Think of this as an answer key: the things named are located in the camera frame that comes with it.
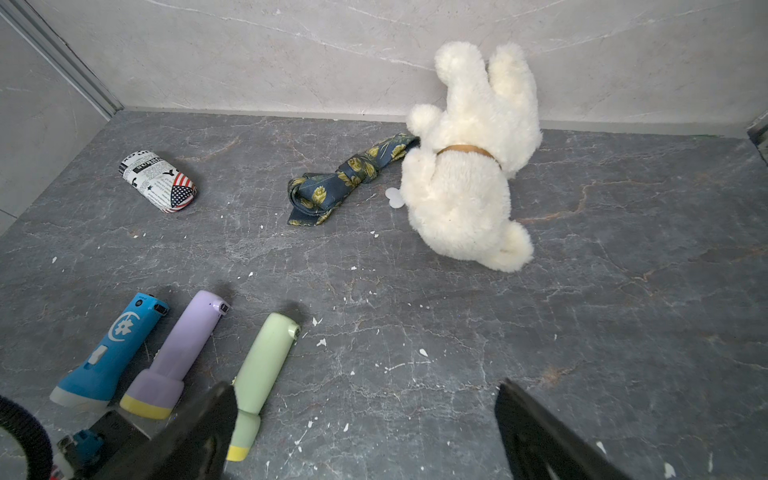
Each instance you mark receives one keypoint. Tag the blue flashlight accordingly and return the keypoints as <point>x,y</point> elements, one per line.
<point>93,384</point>

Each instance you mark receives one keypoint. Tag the green flashlight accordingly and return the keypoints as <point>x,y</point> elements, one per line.
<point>256,378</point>

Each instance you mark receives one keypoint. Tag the small white bone toy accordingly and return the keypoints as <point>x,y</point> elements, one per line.
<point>395,198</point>

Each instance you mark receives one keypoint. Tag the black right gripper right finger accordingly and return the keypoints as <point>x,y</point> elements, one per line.
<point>539,446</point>

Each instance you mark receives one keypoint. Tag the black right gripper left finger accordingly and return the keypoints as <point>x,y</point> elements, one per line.
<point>193,446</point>

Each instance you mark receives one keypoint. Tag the white plush toy dog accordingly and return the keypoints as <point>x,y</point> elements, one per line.
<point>455,183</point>

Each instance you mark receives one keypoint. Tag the purple flashlight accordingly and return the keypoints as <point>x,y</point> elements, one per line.
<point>155,391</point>

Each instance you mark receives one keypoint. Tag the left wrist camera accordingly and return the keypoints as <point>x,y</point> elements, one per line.
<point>85,453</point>

